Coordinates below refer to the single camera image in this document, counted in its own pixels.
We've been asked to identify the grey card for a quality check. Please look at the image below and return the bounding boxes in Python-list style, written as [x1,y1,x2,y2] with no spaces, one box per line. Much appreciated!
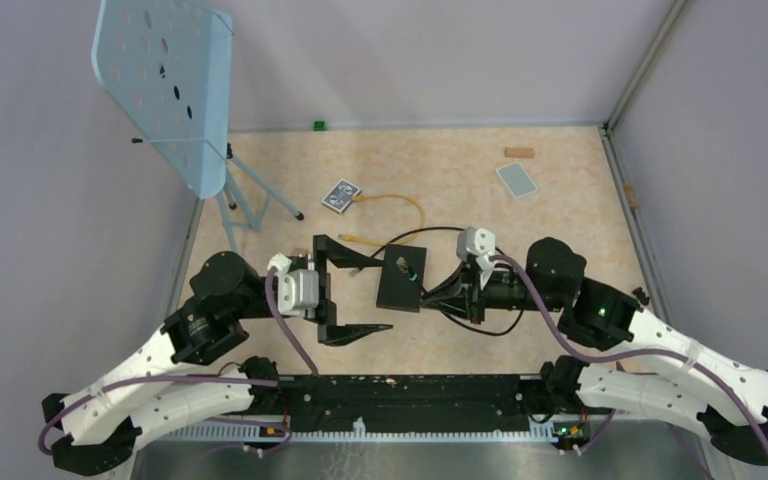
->
[496,162,538,198]

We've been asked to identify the light blue music stand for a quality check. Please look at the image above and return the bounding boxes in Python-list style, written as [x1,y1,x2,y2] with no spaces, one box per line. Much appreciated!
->
[91,0,305,245]

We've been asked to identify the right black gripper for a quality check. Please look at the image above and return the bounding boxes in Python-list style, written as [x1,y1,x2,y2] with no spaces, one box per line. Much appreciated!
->
[421,258,564,325]

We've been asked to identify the long wooden block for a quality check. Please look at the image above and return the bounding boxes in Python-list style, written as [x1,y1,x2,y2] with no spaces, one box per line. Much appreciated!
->
[504,147,536,159]

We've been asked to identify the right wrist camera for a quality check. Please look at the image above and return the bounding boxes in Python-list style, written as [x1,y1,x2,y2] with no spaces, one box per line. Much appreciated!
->
[456,226,496,272]

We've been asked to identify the black network switch box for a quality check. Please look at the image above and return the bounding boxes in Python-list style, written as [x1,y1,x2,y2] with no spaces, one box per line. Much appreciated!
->
[376,245,427,313]

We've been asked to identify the small black clip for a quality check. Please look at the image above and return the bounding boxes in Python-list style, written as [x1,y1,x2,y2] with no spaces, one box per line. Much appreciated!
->
[631,287,651,307]

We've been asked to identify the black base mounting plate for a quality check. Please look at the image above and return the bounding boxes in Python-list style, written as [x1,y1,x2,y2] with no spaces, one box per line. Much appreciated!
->
[242,374,584,434]

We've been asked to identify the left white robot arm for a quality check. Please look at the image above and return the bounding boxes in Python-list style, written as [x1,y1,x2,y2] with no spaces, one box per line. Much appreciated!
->
[38,235,383,477]

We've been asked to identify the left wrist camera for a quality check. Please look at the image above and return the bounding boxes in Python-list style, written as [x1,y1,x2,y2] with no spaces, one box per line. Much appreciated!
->
[265,254,320,320]

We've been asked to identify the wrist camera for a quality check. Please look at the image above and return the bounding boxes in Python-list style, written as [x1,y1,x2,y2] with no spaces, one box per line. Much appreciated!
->
[265,254,320,320]
[456,226,496,272]

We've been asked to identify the black cable with plug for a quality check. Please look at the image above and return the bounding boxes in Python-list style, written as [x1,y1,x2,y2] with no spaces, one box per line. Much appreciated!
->
[347,226,528,338]

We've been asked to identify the yellow ethernet cable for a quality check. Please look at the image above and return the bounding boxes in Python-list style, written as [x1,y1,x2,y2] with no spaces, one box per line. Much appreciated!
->
[337,193,426,248]

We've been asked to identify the blue playing card deck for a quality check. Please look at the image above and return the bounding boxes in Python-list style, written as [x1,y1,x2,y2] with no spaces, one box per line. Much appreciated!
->
[321,179,362,215]

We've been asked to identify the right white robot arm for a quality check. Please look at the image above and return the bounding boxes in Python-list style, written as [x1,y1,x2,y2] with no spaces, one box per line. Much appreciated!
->
[420,230,768,466]

